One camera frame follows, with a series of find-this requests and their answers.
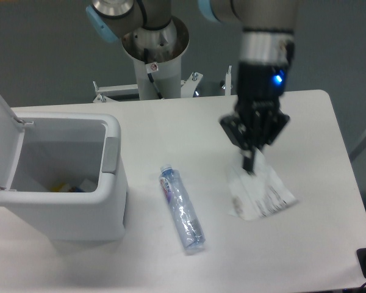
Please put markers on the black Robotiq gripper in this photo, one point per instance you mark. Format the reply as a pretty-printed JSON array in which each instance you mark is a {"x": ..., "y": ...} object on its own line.
[{"x": 259, "y": 87}]

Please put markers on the white plastic wrapper bag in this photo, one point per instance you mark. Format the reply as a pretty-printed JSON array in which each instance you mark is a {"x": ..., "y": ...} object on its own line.
[{"x": 258, "y": 194}]

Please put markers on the clear crushed plastic bottle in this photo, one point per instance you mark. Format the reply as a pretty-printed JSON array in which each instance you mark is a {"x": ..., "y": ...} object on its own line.
[{"x": 181, "y": 208}]

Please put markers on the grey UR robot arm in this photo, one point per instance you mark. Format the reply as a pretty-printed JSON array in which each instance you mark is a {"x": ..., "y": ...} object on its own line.
[{"x": 267, "y": 26}]

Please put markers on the white trash in can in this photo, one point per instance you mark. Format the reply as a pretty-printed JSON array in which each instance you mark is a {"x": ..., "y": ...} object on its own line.
[{"x": 85, "y": 186}]

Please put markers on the white trash can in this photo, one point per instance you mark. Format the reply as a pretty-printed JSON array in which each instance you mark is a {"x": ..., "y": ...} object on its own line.
[{"x": 63, "y": 174}]

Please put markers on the yellow trash in can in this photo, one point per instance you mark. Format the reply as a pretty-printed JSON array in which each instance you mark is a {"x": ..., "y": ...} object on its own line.
[{"x": 58, "y": 188}]

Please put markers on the white trash can lid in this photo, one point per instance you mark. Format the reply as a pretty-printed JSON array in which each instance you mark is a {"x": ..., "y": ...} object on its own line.
[{"x": 12, "y": 132}]

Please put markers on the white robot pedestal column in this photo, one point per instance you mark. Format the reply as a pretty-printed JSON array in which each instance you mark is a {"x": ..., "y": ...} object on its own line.
[{"x": 156, "y": 56}]

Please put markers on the white pedestal base frame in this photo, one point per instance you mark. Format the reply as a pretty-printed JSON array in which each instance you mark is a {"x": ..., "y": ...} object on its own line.
[{"x": 195, "y": 86}]

